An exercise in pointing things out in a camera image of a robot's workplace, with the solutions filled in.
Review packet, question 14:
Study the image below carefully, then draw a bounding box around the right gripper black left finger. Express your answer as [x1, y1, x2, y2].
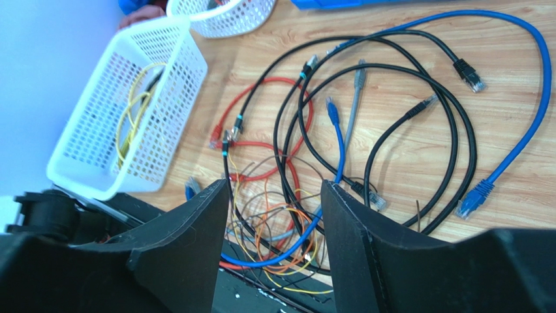
[1, 179, 230, 312]

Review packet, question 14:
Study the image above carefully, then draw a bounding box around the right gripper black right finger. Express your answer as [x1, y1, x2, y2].
[321, 181, 555, 312]

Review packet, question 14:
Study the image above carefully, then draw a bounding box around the thin yellow wire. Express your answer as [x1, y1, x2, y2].
[226, 151, 335, 296]

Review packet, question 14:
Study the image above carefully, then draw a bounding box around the thin orange wire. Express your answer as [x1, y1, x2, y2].
[254, 177, 320, 275]

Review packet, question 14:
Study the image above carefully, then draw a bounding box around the white perforated basket near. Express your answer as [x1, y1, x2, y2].
[46, 16, 208, 200]

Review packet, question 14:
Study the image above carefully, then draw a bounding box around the white perforated basket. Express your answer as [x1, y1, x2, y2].
[166, 0, 275, 38]
[46, 16, 208, 200]

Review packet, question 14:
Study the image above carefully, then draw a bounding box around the white perforated basket far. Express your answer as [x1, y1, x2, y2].
[166, 0, 275, 38]

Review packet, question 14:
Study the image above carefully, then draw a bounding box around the pink cloth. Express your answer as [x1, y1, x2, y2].
[117, 5, 166, 31]

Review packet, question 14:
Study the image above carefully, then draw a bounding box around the blue cloth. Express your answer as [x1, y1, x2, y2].
[117, 0, 150, 15]

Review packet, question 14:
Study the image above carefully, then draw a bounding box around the blue plastic crate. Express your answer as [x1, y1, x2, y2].
[290, 0, 418, 10]

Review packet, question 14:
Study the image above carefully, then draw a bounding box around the black ethernet cable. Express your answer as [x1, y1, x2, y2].
[297, 29, 487, 212]

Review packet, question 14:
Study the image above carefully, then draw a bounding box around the thin brown wire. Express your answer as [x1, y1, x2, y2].
[230, 154, 422, 270]

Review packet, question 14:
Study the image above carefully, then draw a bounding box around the blue ethernet cable right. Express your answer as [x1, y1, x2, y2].
[326, 9, 553, 220]

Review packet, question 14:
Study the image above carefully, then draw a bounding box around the long red ethernet cable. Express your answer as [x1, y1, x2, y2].
[208, 76, 315, 272]

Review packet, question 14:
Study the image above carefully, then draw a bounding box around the black wire coil near basket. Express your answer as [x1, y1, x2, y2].
[138, 69, 166, 105]

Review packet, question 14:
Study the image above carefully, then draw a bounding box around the grey ethernet cable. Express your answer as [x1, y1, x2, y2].
[226, 59, 368, 243]

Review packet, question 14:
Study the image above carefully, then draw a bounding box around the thick black cable loop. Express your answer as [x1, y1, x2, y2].
[221, 35, 478, 275]

